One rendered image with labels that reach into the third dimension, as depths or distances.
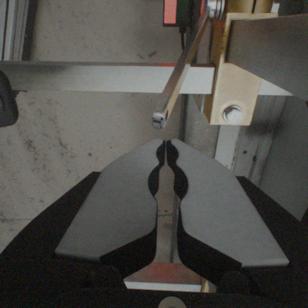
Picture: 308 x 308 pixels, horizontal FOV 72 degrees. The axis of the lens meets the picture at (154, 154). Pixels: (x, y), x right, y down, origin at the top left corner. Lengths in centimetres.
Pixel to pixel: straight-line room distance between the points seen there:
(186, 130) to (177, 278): 27
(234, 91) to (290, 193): 34
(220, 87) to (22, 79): 23
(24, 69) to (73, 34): 90
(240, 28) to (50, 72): 21
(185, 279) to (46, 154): 128
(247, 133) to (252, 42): 41
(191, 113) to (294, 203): 29
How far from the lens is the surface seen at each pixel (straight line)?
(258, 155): 63
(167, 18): 42
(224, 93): 26
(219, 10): 27
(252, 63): 19
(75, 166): 146
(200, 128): 46
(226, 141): 58
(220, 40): 26
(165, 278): 33
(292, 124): 56
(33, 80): 30
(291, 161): 55
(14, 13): 104
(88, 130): 130
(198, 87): 27
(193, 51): 18
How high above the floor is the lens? 112
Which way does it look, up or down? 60 degrees down
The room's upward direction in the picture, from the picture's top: 175 degrees counter-clockwise
